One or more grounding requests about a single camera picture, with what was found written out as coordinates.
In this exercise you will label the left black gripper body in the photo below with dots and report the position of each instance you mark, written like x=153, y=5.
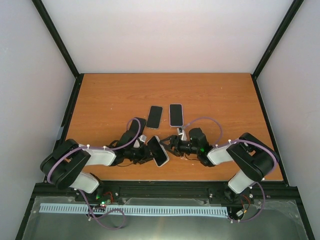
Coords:
x=138, y=156

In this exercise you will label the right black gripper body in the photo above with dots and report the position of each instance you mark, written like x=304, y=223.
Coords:
x=181, y=149

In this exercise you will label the cream white phone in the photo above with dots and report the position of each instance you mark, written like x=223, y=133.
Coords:
x=163, y=163

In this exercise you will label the lilac phone case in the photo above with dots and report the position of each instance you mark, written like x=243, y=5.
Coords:
x=170, y=125

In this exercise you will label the black screen phone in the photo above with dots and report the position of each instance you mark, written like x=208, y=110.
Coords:
x=176, y=115

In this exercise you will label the black phone case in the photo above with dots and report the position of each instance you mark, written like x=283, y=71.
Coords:
x=138, y=125

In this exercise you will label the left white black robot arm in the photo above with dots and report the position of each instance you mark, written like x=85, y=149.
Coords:
x=64, y=166

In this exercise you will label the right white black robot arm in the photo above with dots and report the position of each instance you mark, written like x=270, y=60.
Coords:
x=254, y=159

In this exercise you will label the left green controller board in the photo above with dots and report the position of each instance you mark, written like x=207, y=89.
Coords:
x=105, y=200

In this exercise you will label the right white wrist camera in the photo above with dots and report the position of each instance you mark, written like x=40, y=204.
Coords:
x=182, y=133

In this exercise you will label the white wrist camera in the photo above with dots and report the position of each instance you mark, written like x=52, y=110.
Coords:
x=140, y=141
x=182, y=133

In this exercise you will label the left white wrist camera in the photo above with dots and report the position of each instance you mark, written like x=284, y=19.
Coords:
x=140, y=141

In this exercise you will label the black aluminium frame rail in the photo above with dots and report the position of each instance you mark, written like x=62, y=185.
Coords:
x=214, y=191

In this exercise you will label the left black side rail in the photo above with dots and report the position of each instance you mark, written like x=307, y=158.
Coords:
x=68, y=114

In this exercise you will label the black side rail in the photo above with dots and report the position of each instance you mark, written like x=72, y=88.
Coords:
x=68, y=114
x=270, y=131

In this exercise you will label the right wired connector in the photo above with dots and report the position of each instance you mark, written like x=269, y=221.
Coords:
x=245, y=204

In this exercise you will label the right black side rail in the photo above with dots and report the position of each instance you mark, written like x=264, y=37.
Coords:
x=270, y=131

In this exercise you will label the light blue cable duct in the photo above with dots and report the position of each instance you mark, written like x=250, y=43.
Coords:
x=136, y=210

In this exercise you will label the left black frame post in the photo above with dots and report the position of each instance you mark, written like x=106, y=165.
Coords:
x=47, y=20

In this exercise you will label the black frame post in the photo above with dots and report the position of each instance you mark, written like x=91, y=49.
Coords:
x=47, y=20
x=283, y=26

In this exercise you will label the right black frame post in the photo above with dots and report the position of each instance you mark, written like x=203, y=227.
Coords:
x=283, y=26

